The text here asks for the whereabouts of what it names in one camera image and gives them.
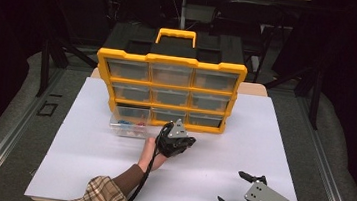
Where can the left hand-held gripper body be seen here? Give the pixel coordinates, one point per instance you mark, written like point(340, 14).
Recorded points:
point(175, 143)

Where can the pink binder clip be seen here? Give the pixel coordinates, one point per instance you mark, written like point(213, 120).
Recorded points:
point(141, 123)

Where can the clear plastic pulled-out drawer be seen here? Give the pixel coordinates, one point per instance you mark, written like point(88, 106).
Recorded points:
point(129, 133)

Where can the blue binder clip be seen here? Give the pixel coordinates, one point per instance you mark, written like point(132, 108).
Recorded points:
point(125, 123)

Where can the yellow black drawer organizer cabinet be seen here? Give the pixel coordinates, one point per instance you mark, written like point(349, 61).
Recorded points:
point(170, 59)

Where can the person's left hand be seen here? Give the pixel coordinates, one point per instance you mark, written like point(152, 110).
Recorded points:
point(148, 156)

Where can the white table board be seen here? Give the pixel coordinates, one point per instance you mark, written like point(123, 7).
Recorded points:
point(228, 152)

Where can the grid of clear cabinet drawers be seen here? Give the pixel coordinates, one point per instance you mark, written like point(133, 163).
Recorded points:
point(170, 96)

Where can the black metal stand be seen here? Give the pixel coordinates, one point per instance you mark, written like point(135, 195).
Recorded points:
point(315, 101)
point(44, 66)

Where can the white pole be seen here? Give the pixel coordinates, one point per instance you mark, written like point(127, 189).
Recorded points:
point(183, 14)

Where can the metal floor rail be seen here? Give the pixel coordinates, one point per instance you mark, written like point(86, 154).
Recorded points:
point(11, 136)
point(330, 183)

